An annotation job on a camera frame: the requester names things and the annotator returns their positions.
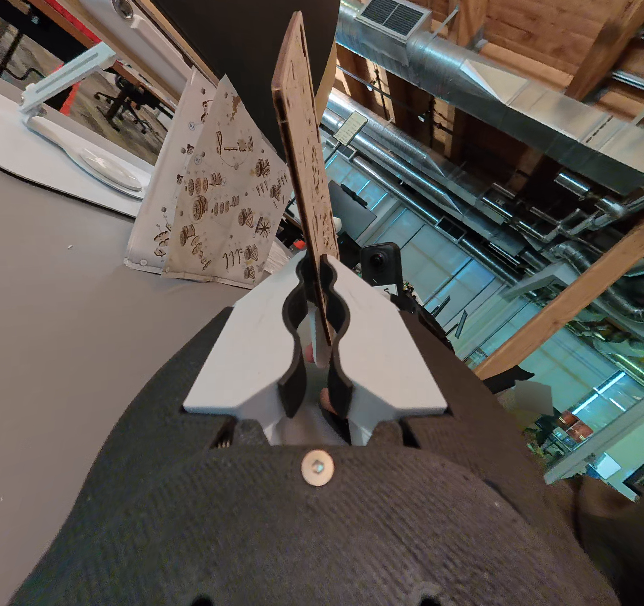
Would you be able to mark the model instruction booklet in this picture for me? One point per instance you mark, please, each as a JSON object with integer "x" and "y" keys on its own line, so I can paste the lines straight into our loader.
{"x": 221, "y": 198}

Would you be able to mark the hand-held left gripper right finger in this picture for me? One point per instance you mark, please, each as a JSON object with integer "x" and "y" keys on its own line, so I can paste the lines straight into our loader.
{"x": 392, "y": 364}

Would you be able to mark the metal air duct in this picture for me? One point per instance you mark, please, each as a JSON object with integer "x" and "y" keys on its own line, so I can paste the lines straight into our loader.
{"x": 503, "y": 93}

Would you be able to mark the black office chair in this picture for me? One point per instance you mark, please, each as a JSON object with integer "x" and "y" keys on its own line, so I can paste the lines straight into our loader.
{"x": 120, "y": 103}

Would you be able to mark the black panel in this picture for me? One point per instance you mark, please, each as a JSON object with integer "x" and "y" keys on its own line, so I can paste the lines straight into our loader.
{"x": 226, "y": 28}

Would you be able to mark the person's right hand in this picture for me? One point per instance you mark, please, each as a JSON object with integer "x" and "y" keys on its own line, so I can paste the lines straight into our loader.
{"x": 329, "y": 400}

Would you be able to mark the dark background monitor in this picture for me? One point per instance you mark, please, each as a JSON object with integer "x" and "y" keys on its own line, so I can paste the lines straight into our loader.
{"x": 352, "y": 214}

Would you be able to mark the laser-cut wooden model sheet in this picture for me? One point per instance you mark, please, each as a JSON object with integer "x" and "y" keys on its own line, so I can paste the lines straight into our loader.
{"x": 302, "y": 163}

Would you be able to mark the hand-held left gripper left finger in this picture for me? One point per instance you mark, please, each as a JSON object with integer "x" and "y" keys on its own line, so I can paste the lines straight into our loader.
{"x": 241, "y": 359}

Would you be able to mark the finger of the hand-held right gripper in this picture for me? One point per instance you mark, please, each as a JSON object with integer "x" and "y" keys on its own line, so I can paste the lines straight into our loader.
{"x": 319, "y": 339}

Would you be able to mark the white desk lamp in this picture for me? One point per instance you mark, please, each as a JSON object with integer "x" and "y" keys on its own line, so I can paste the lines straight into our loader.
{"x": 115, "y": 173}

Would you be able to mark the wooden beam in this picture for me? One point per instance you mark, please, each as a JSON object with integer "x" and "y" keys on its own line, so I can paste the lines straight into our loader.
{"x": 568, "y": 304}

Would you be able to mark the white vent grille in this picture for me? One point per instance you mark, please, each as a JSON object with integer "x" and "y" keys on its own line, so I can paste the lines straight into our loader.
{"x": 392, "y": 12}

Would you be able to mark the bundle of silver pipes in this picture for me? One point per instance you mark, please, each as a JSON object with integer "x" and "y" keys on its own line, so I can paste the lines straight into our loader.
{"x": 578, "y": 204}

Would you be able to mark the grey desk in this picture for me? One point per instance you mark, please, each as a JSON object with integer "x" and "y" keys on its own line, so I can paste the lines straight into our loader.
{"x": 100, "y": 289}

